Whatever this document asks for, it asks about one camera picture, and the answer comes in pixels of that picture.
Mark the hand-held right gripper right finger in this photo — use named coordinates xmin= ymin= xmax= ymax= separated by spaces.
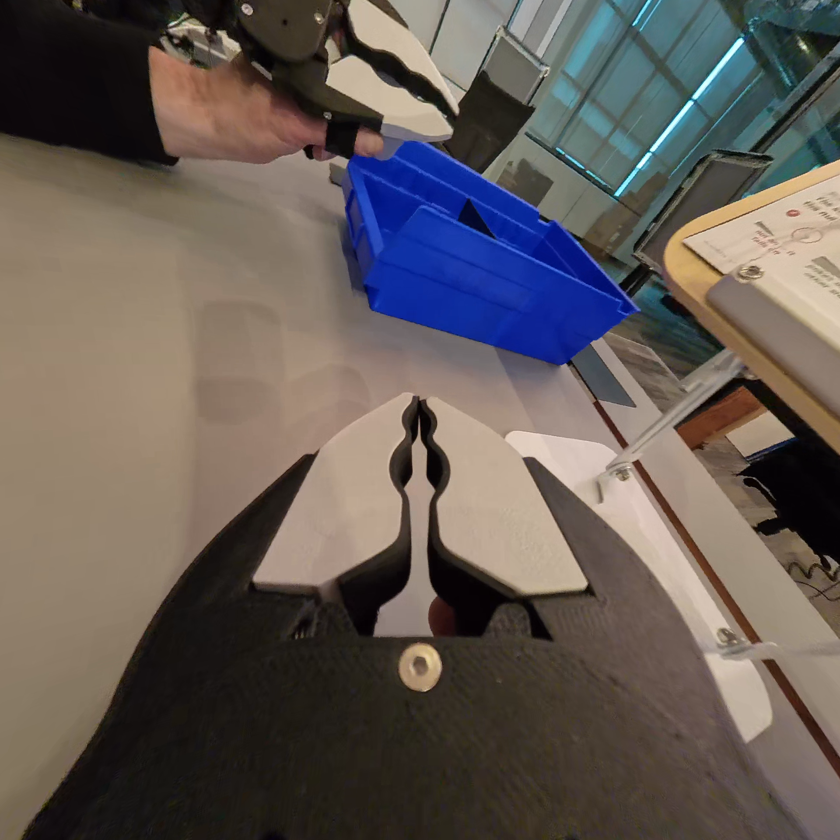
xmin=420 ymin=395 xmax=590 ymax=636

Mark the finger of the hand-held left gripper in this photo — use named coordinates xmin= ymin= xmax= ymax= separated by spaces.
xmin=326 ymin=52 xmax=455 ymax=158
xmin=340 ymin=0 xmax=460 ymax=119

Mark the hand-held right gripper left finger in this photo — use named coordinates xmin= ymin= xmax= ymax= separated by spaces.
xmin=252 ymin=392 xmax=422 ymax=636

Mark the blue plastic bin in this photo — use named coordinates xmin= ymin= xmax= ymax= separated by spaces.
xmin=341 ymin=139 xmax=641 ymax=366

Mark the person's left forearm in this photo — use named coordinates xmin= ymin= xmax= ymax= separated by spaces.
xmin=0 ymin=0 xmax=181 ymax=166

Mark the person's left hand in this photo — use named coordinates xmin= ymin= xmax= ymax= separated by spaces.
xmin=147 ymin=47 xmax=387 ymax=166

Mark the wooden board document stand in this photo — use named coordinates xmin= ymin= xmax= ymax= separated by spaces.
xmin=505 ymin=157 xmax=840 ymax=744

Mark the white flat board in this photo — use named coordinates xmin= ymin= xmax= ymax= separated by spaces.
xmin=725 ymin=410 xmax=798 ymax=460

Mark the black bag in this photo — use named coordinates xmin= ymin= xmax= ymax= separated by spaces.
xmin=738 ymin=453 xmax=840 ymax=573

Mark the printed instruction sheet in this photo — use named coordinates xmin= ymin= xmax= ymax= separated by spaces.
xmin=682 ymin=176 xmax=840 ymax=304

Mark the black case with metal frame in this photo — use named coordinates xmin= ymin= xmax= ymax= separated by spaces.
xmin=633 ymin=150 xmax=775 ymax=280
xmin=484 ymin=25 xmax=551 ymax=109

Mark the black table cable cover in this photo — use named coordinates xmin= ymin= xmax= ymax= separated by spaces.
xmin=570 ymin=341 xmax=637 ymax=409

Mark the coiled black cable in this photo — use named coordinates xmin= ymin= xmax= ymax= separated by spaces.
xmin=784 ymin=550 xmax=840 ymax=599

